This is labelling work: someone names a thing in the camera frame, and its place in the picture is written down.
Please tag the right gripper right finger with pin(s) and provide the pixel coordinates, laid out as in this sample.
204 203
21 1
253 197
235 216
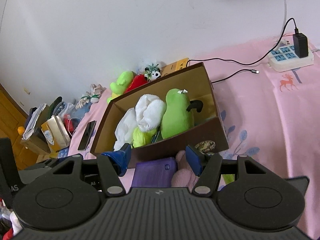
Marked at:
207 168

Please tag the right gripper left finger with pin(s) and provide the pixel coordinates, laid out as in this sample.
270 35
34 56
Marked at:
111 166

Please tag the pink plush bear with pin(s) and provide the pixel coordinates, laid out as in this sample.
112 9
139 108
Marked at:
184 176

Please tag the white plastic bag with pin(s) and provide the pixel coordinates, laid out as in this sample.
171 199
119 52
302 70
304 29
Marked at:
125 128

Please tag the lime green sock roll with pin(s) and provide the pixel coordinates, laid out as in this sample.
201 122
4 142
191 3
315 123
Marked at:
140 138

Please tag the teal cloth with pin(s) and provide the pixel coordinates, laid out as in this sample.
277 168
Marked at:
157 136

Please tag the green pear plush toy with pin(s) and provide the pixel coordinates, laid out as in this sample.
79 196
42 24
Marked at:
179 117

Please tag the white fluffy towel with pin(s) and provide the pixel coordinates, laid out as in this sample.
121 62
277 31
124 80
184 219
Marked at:
149 112

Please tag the dark green towel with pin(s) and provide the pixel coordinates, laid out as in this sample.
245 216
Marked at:
228 178

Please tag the black smartphone on left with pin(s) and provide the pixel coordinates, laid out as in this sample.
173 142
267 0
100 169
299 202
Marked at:
84 142

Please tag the purple tissue pack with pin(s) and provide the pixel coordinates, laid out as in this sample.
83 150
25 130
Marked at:
154 174

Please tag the gold tissue box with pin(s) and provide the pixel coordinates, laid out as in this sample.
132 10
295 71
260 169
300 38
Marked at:
55 134

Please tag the white knit doll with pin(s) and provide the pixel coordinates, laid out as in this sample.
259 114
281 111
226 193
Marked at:
93 96

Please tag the pink bed sheet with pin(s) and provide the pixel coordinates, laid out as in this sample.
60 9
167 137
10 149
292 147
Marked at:
273 117

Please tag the green yellow plush toy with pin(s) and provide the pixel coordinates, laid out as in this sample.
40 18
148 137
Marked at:
122 83

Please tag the red plush toy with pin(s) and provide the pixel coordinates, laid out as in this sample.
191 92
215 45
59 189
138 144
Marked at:
138 80

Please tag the panda plush toy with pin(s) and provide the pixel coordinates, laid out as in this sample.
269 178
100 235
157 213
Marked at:
152 72

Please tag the yellow book box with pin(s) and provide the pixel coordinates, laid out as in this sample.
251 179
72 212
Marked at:
173 67

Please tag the white power strip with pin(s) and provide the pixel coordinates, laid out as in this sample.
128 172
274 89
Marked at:
285 58

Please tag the black power adapter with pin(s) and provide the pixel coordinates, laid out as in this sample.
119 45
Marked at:
300 42

